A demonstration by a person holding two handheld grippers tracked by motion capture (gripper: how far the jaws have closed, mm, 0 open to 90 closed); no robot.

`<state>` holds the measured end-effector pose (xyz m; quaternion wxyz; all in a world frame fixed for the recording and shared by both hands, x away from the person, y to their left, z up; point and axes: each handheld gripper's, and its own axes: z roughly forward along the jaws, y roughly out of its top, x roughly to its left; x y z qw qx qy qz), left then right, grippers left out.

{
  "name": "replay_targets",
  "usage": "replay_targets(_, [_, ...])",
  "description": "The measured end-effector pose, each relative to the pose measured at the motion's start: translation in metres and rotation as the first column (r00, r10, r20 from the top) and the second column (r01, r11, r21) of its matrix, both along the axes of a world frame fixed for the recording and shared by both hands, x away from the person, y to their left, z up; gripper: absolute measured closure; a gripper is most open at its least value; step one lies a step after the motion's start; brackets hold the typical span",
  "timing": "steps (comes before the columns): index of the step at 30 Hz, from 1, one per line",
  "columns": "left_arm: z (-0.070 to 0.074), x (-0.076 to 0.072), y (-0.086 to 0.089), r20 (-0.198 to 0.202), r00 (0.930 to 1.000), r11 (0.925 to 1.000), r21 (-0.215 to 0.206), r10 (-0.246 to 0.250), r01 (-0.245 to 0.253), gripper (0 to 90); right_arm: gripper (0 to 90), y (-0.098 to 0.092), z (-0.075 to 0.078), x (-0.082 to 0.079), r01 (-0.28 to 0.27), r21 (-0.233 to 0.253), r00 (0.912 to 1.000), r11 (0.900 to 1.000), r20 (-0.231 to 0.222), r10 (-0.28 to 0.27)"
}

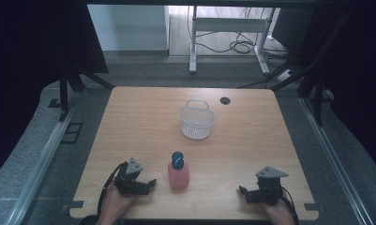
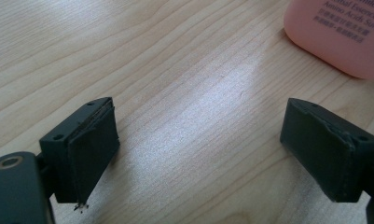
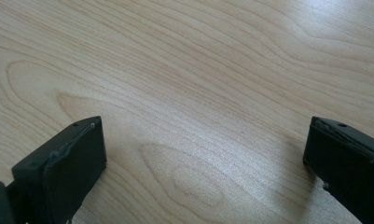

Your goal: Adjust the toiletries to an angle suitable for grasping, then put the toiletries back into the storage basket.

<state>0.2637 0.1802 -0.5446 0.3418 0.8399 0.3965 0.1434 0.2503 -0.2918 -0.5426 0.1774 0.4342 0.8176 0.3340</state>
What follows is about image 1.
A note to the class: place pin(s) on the white cabinet panel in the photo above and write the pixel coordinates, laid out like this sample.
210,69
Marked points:
129,28

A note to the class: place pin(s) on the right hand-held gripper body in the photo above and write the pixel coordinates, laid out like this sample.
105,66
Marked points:
270,187

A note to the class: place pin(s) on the white perforated plastic basket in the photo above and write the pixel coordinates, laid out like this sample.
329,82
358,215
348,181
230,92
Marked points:
197,120

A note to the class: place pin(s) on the white metal desk frame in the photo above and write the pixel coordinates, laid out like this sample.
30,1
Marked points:
229,24

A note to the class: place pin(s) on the black curtain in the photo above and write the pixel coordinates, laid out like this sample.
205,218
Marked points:
357,68
35,62

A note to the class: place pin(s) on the black floor bracket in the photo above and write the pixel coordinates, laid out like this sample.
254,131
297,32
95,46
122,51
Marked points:
72,132

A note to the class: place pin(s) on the aluminium rail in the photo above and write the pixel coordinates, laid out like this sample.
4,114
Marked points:
40,162
332,162

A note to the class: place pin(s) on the person's right hand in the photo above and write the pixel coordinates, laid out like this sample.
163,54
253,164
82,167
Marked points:
278,214

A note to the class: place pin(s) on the white power strip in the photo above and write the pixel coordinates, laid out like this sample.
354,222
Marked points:
285,75

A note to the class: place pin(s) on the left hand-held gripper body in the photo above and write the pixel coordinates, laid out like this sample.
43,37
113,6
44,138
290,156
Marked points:
128,182

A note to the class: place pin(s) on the black metal stand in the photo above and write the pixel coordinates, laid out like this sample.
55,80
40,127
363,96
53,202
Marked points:
63,93
317,93

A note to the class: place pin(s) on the person's left hand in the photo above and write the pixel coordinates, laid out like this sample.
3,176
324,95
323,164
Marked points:
115,203

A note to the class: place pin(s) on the pink bottle with blue cap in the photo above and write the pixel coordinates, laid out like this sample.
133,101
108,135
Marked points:
178,175

